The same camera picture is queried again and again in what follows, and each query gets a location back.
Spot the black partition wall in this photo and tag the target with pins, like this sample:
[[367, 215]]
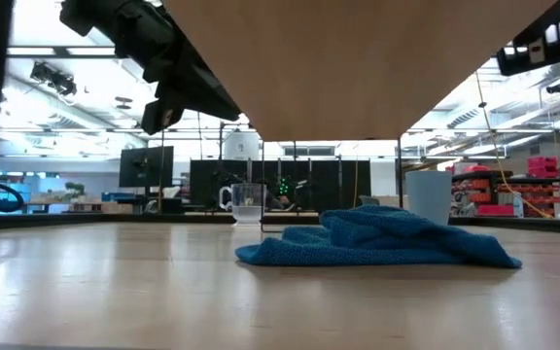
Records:
[[324, 182]]

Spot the background black robot arm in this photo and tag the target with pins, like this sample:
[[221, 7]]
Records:
[[285, 189]]

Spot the black monitor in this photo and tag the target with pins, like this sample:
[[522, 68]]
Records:
[[146, 166]]

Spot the black ceiling fixture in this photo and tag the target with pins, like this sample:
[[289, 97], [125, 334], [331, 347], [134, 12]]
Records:
[[54, 78]]

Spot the round ceiling disc fixture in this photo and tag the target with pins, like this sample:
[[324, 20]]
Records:
[[123, 99]]

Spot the rack with red bins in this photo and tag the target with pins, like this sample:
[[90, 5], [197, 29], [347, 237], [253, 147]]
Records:
[[484, 197]]

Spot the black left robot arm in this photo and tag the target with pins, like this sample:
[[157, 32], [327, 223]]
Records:
[[85, 14]]

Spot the light blue cup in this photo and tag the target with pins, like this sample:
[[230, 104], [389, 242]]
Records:
[[428, 197]]

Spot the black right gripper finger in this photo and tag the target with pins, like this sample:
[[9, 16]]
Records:
[[552, 17], [515, 60]]

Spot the blue cloth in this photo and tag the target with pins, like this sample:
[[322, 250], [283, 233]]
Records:
[[382, 243]]

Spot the clear glass mug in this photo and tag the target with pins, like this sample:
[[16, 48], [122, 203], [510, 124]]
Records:
[[247, 209]]

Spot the white plastic bottle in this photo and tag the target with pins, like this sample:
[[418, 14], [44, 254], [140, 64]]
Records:
[[518, 206]]

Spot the wooden conveyor board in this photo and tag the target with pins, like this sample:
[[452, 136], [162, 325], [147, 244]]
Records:
[[348, 63]]

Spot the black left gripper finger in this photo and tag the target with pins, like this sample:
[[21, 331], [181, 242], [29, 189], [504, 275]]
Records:
[[202, 94], [161, 116]]

